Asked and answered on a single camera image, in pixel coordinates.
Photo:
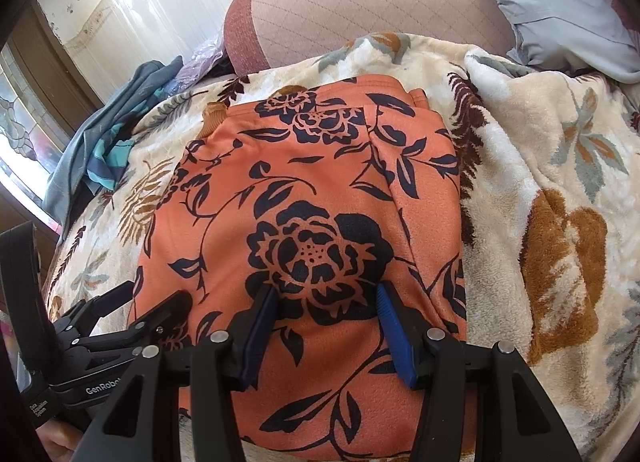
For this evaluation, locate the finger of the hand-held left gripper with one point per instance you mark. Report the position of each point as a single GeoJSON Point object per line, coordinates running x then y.
{"type": "Point", "coordinates": [160, 312]}
{"type": "Point", "coordinates": [100, 299]}

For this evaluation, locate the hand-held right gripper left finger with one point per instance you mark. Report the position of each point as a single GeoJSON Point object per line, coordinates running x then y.
{"type": "Point", "coordinates": [257, 337]}

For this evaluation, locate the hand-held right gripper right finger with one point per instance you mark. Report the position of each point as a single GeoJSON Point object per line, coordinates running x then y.
{"type": "Point", "coordinates": [397, 337]}

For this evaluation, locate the orange floral garment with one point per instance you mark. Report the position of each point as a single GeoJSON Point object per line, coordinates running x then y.
{"type": "Point", "coordinates": [325, 181]}

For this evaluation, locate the clear plastic bag with clothes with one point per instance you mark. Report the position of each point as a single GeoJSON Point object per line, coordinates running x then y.
{"type": "Point", "coordinates": [200, 61]}

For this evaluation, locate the person's left hand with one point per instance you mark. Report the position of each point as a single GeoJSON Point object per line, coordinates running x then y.
{"type": "Point", "coordinates": [60, 447]}

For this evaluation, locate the teal striped cloth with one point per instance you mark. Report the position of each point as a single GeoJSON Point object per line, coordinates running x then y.
{"type": "Point", "coordinates": [107, 161]}

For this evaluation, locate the grey-blue cloth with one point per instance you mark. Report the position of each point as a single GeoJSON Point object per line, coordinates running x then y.
{"type": "Point", "coordinates": [100, 131]}

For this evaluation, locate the stained glass window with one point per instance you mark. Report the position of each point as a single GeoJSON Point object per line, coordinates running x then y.
{"type": "Point", "coordinates": [20, 131]}

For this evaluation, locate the cream leaf-print fleece blanket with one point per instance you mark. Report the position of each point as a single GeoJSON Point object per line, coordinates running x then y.
{"type": "Point", "coordinates": [525, 166]}

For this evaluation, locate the pink red pillow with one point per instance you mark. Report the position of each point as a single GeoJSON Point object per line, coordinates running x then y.
{"type": "Point", "coordinates": [375, 6]}

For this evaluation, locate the grey pillow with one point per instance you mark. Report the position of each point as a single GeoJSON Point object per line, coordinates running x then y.
{"type": "Point", "coordinates": [550, 1]}

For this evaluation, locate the wooden window frame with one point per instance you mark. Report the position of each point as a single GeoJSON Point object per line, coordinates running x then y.
{"type": "Point", "coordinates": [60, 71]}

